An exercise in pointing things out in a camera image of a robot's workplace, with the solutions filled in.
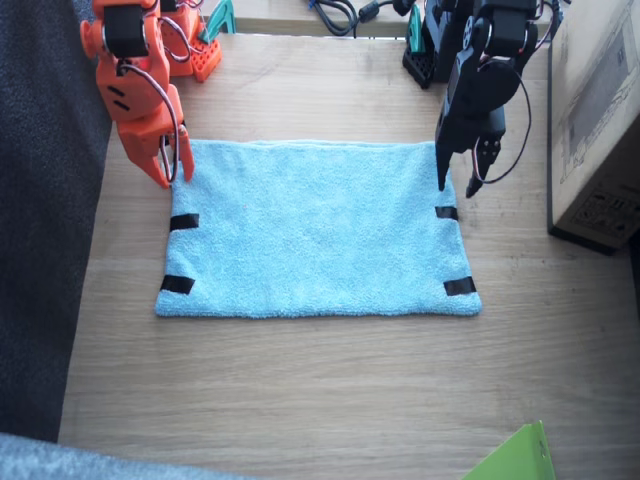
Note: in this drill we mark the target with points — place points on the brown cardboard box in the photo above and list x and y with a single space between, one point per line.
595 125

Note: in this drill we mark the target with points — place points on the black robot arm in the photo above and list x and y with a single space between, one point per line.
492 85

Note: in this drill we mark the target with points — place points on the black tape strip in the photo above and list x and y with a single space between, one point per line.
446 213
177 285
459 286
184 222

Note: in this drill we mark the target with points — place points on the light grey fabric sheet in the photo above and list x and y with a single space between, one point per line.
75 462

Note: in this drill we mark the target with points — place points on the light blue towel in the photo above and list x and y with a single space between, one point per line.
315 230

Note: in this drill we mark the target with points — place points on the lime green plastic sheet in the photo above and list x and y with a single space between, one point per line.
520 457

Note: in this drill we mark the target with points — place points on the green table clamp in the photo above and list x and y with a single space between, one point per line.
220 22
415 30

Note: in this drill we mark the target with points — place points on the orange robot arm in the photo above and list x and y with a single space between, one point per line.
130 95

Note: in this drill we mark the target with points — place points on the dark grey fabric sheet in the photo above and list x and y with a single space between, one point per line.
40 200

